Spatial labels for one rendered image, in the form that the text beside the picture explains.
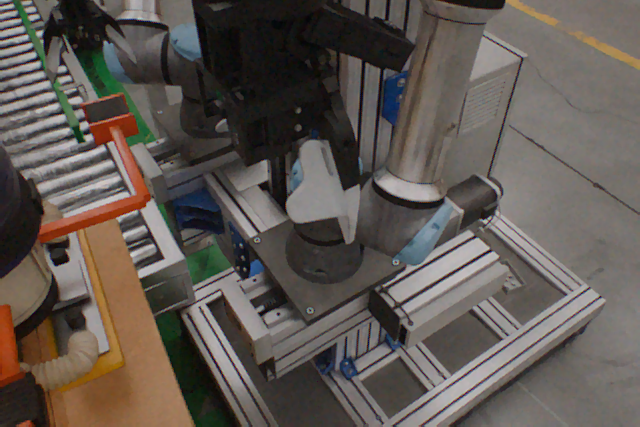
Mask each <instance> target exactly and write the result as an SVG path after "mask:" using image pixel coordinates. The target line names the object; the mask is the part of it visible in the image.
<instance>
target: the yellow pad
mask: <svg viewBox="0 0 640 427"><path fill-rule="evenodd" d="M66 239H69V240H66V241H62V242H57V243H52V244H45V242H44V243H42V244H43V246H44V253H45V257H46V261H47V262H48V264H49V266H50V268H54V267H57V266H59V265H62V264H65V263H68V262H71V261H74V260H77V259H79V260H80V262H81V265H82V269H83V272H84V276H85V279H86V283H87V286H88V290H89V294H90V297H89V298H87V299H84V300H82V301H79V302H75V303H73V304H70V305H68V306H65V307H62V308H60V309H57V310H55V311H52V312H51V313H50V314H49V316H48V317H47V318H46V320H45V321H43V325H45V326H44V329H46V330H45V334H46V340H47V345H48V350H49V355H50V360H51V361H52V359H55V360H58V358H59V357H61V358H63V357H64V355H67V356H68V353H69V351H68V341H69V338H70V337H71V336H72V335H73V334H74V333H76V332H78V331H80V330H88V331H90V332H93V333H94V334H95V335H96V337H97V339H98V344H99V354H98V361H97V363H96V364H95V365H94V367H93V368H92V369H91V371H90V372H89V373H85V374H84V376H83V377H82V378H77V379H76V381H74V382H73V381H70V382H69V384H63V385H62V386H60V388H58V386H57V387H56V389H57V390H58V392H59V393H66V392H68V390H70V389H72V388H75V387H77V386H79V385H82V384H84V383H86V382H89V381H91V380H93V379H95V378H99V377H101V376H103V375H106V374H108V373H110V372H113V371H115V370H117V369H119V368H122V367H124V366H125V359H124V356H123V353H122V350H121V346H120V343H119V340H118V337H117V333H116V330H115V327H114V324H113V320H112V317H111V314H110V311H109V307H108V304H107V300H106V297H105V293H104V290H103V287H102V284H101V280H100V277H99V274H98V270H97V267H96V264H95V261H94V257H93V254H92V251H91V248H90V244H89V241H88V238H87V235H86V231H85V229H83V230H80V231H77V232H74V233H71V234H68V237H66Z"/></svg>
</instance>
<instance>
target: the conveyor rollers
mask: <svg viewBox="0 0 640 427"><path fill-rule="evenodd" d="M21 4H22V6H23V8H25V10H26V12H27V14H28V16H29V18H30V21H31V23H32V25H35V24H39V23H42V21H41V20H40V18H39V15H38V14H37V12H36V10H35V7H34V6H33V4H32V1H31V0H21ZM57 73H58V75H57V77H58V79H59V81H60V83H61V87H63V86H66V85H70V84H72V82H71V79H70V77H69V75H68V74H67V71H66V69H65V67H64V65H63V64H62V61H61V59H60V65H59V68H58V71H57ZM64 93H65V95H66V97H67V99H68V101H69V104H70V106H72V108H73V110H74V112H75V114H76V116H77V119H78V121H79V123H80V125H81V127H80V128H81V130H82V132H83V134H84V135H86V136H85V138H86V142H83V143H80V144H79V143H78V142H77V139H74V138H76V137H75V135H74V133H73V130H72V128H71V126H70V124H69V122H68V121H67V119H66V117H65V115H64V112H63V110H62V108H61V106H60V104H59V101H58V99H57V97H56V95H55V92H54V90H53V87H52V85H51V82H50V80H49V78H48V76H47V73H46V71H45V69H44V67H43V65H42V62H40V60H39V58H38V56H37V53H36V51H35V49H34V47H33V44H32V42H31V39H30V37H29V34H28V32H27V30H26V28H25V26H24V23H23V21H22V19H20V17H19V14H18V12H17V10H16V8H15V5H14V2H13V0H0V141H1V142H2V143H3V145H4V146H5V145H6V146H5V148H6V149H7V151H8V153H9V155H10V158H11V159H12V160H11V161H12V163H13V165H14V168H15V170H17V171H18V172H21V171H24V170H27V169H31V168H34V167H37V166H40V165H43V164H46V163H49V162H52V161H55V160H58V159H61V158H64V157H68V156H71V155H74V154H77V153H80V152H83V151H86V150H89V149H92V147H94V148H95V146H99V145H96V144H95V142H94V139H93V136H92V134H90V133H91V131H90V128H89V125H88V123H87V120H86V118H85V115H84V112H83V110H82V107H81V104H83V102H82V100H81V98H80V97H79V95H78V93H77V90H76V88H75V89H71V90H67V91H64ZM84 121H85V122H84ZM67 126H69V127H67ZM60 128H61V129H60ZM57 129H58V130H57ZM54 130H55V131H54ZM51 131H52V132H51ZM47 132H48V133H47ZM44 133H45V134H44ZM41 134H42V135H41ZM87 134H89V135H87ZM38 135H39V136H38ZM30 137H32V138H30ZM27 138H28V139H27ZM24 139H25V140H24ZM71 139H74V140H71ZM21 140H22V141H21ZM68 140H70V141H68ZM64 141H66V142H64ZM14 142H15V143H14ZM61 142H63V143H61ZM11 143H12V144H11ZM58 143H60V144H58ZM8 144H9V145H8ZM55 144H57V145H55ZM52 145H54V146H52ZM100 145H102V144H100ZM49 146H51V147H49ZM45 147H48V148H45ZM42 148H44V149H42ZM39 149H41V150H39ZM36 150H38V151H36ZM33 151H35V152H33ZM29 152H32V153H29ZM26 153H28V154H26ZM107 153H108V151H106V149H105V147H104V145H102V146H99V148H96V149H93V150H90V151H87V152H84V153H81V154H78V155H75V156H72V157H69V158H66V159H62V160H59V161H56V162H53V163H50V164H47V165H44V166H41V167H38V168H35V169H32V170H28V171H25V172H22V173H20V174H22V175H23V177H24V178H25V179H26V181H27V179H28V178H33V179H34V181H35V183H38V182H41V181H44V180H47V179H49V178H52V177H55V176H58V175H61V174H64V173H68V172H71V171H74V170H77V169H80V168H83V167H86V166H89V165H92V164H95V163H97V162H100V161H103V160H106V159H108V158H109V157H108V154H107ZM23 154H25V156H23ZM19 155H22V157H19ZM16 157H19V158H16ZM13 158H15V159H13ZM115 167H116V165H115V164H114V163H113V161H112V160H108V161H105V162H103V163H100V164H97V165H94V166H91V167H88V168H85V169H82V170H79V171H76V172H73V173H70V174H67V175H63V176H61V177H58V178H55V179H52V180H49V181H46V182H43V183H40V184H37V187H38V189H39V191H40V194H41V198H44V197H47V196H50V195H53V194H56V193H58V192H61V191H64V190H68V189H71V188H74V187H77V186H79V185H82V184H85V183H88V182H91V181H94V180H96V179H99V178H102V177H105V176H108V175H112V174H115V173H116V172H117V171H116V168H115ZM122 188H124V185H123V179H121V177H120V175H115V176H113V177H109V178H106V179H103V180H100V181H97V182H95V183H92V184H89V185H86V186H83V187H80V188H78V189H75V190H72V191H69V192H66V193H63V194H60V195H57V196H54V197H51V198H48V199H46V200H43V201H47V200H48V201H49V202H50V203H52V204H54V205H56V206H57V208H58V209H59V210H62V209H66V208H68V207H71V206H74V205H77V204H79V203H82V202H85V201H88V200H90V199H93V198H96V197H99V196H101V195H104V194H107V193H111V192H113V191H116V190H119V189H122ZM129 196H131V195H129V193H128V191H127V190H124V191H122V192H119V193H116V194H113V195H111V196H107V197H104V198H102V199H99V200H96V201H93V202H91V203H88V204H85V205H82V206H80V207H77V208H74V209H71V210H69V211H66V212H62V213H61V215H63V218H64V217H68V216H71V215H74V214H77V213H80V212H83V211H86V210H89V209H92V208H95V207H98V206H101V205H104V204H107V203H111V202H114V201H117V200H120V199H123V198H126V197H129ZM117 219H118V222H119V225H120V227H124V226H126V225H129V224H131V223H134V222H136V221H139V220H140V217H139V211H137V210H136V211H133V212H131V213H128V214H125V215H122V216H119V217H117ZM122 234H123V236H124V239H125V242H126V244H127V247H130V246H132V245H135V244H137V243H140V242H142V241H145V240H147V239H149V236H148V229H146V228H145V225H144V224H141V225H138V226H135V227H133V228H130V229H128V230H127V231H125V232H123V233H122ZM130 255H131V257H132V260H133V263H134V265H135V267H137V266H140V265H142V264H145V263H147V262H149V261H152V260H154V259H156V258H158V254H157V248H155V247H154V245H153V244H152V243H151V244H148V245H146V246H144V247H141V248H139V249H136V250H134V251H131V252H130Z"/></svg>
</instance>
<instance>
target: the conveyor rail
mask: <svg viewBox="0 0 640 427"><path fill-rule="evenodd" d="M32 2H33V4H34V7H35V8H36V10H37V12H38V14H39V16H40V18H41V21H42V22H46V21H47V20H48V17H49V14H50V10H49V8H48V6H47V4H46V2H45V0H32ZM63 37H64V35H63ZM64 40H65V42H66V45H67V48H68V51H69V54H67V51H65V52H64V53H63V54H62V55H61V59H62V61H63V64H64V66H65V67H66V69H67V71H68V74H69V75H70V77H71V79H72V83H73V84H75V83H78V82H83V84H84V86H85V89H86V92H87V94H88V96H87V95H86V93H85V91H84V88H83V86H82V87H79V88H77V90H78V92H79V95H80V97H81V98H82V100H83V102H84V103H86V102H90V101H94V100H97V99H98V97H97V95H96V93H95V92H94V90H93V88H92V86H91V84H90V83H89V81H88V79H87V76H86V74H85V72H84V70H83V69H82V67H81V65H80V63H79V61H77V59H76V57H75V55H74V54H73V52H72V50H71V48H70V46H69V44H68V42H67V40H66V39H65V37H64ZM104 147H105V149H106V151H108V153H107V154H108V156H109V158H110V160H112V161H113V163H114V164H115V165H116V167H115V168H116V170H117V172H118V174H119V175H120V177H121V179H123V184H124V186H125V188H126V190H127V191H128V193H129V195H131V196H132V195H135V192H134V190H133V187H132V185H131V182H130V180H129V178H128V175H127V173H126V170H125V168H124V166H123V163H122V161H121V158H120V156H119V154H118V151H117V149H116V146H115V143H114V141H110V142H107V143H104ZM137 211H139V216H140V218H141V220H142V222H143V224H144V225H145V228H146V229H148V235H149V237H150V239H151V241H152V243H153V245H154V247H155V248H157V253H158V255H159V257H160V259H161V261H162V260H164V259H167V258H169V257H171V256H174V255H177V254H179V253H182V252H181V250H180V248H179V247H178V245H177V243H176V241H175V239H174V237H172V235H173V234H171V232H170V231H169V229H168V227H167V225H166V223H165V221H164V219H163V218H162V216H161V214H160V212H159V210H158V208H157V206H156V204H155V203H154V201H153V199H152V197H151V201H149V202H146V207H145V208H142V209H139V210H137Z"/></svg>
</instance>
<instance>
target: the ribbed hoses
mask: <svg viewBox="0 0 640 427"><path fill-rule="evenodd" d="M42 202H43V206H44V210H45V214H43V215H41V218H42V223H41V226H43V225H46V224H49V223H52V221H55V220H58V219H61V218H63V215H61V211H60V210H59V209H58V208H57V206H56V205H54V204H52V203H50V202H49V201H48V200H47V201H42ZM66 237H68V235H65V236H62V237H59V238H56V239H53V240H50V241H47V242H45V244H52V243H57V242H62V241H66V240H69V239H66ZM68 351H69V353H68V356H67V355H64V357H63V358H61V357H59V358H58V360H55V359H52V361H51V362H49V361H46V363H45V364H43V363H40V364H39V365H37V364H35V365H34V366H33V365H28V364H27V363H25V362H24V361H23V362H20V363H19V365H20V367H22V368H23V369H25V370H24V371H26V372H28V371H32V372H33V374H34V375H35V376H36V383H37V384H41V386H42V387H43V388H44V391H45V392H47V391H48V390H50V389H51V390H54V389H55V387H57V386H58V388H60V386H62V385H63V384H69V382H70V381H73V382H74V381H76V379H77V378H82V377H83V376H84V374H85V373H89V372H90V371H91V369H92V368H93V367H94V365H95V364H96V363H97V361H98V354H99V344H98V339H97V337H96V335H95V334H94V333H93V332H90V331H88V330H80V331H78V332H76V333H74V334H73V335H72V336H71V337H70V338H69V341H68Z"/></svg>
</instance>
